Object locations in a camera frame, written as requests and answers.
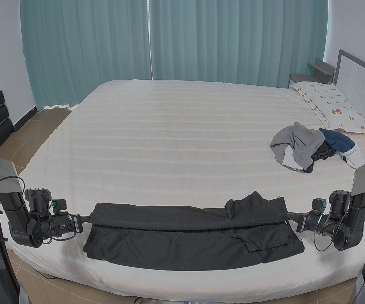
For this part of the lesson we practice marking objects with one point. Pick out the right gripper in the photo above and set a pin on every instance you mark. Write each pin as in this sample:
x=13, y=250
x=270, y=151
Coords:
x=312, y=223

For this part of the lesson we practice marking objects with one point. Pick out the grey bedside table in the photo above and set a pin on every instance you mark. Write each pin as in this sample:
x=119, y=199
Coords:
x=323, y=67

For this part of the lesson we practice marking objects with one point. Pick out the bed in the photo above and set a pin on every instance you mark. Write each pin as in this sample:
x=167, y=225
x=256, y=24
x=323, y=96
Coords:
x=169, y=122

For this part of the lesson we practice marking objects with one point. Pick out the black T-shirt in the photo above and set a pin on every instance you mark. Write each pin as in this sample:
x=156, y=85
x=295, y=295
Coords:
x=185, y=242

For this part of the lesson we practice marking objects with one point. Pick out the white printed pillow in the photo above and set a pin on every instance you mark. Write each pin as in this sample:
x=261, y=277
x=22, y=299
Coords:
x=331, y=106

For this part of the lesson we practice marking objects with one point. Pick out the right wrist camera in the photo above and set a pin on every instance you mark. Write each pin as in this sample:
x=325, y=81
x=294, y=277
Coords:
x=318, y=205

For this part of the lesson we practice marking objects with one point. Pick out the blue-green curtain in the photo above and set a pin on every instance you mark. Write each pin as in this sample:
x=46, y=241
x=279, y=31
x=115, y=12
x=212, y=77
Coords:
x=84, y=43
x=233, y=27

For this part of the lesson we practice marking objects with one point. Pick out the pile of clothes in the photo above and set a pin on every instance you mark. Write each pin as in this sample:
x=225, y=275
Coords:
x=299, y=141

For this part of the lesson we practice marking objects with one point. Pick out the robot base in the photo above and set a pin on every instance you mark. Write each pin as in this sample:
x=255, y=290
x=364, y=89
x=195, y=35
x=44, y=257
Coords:
x=169, y=302

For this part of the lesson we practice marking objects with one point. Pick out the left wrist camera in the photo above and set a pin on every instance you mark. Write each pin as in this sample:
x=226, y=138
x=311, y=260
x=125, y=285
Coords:
x=60, y=205

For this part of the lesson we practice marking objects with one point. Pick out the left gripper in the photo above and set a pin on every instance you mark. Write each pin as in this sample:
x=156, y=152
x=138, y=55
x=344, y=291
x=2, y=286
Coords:
x=65, y=224

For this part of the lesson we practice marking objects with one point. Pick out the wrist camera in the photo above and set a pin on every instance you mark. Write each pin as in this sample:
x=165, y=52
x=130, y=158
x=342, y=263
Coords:
x=318, y=205
x=60, y=205

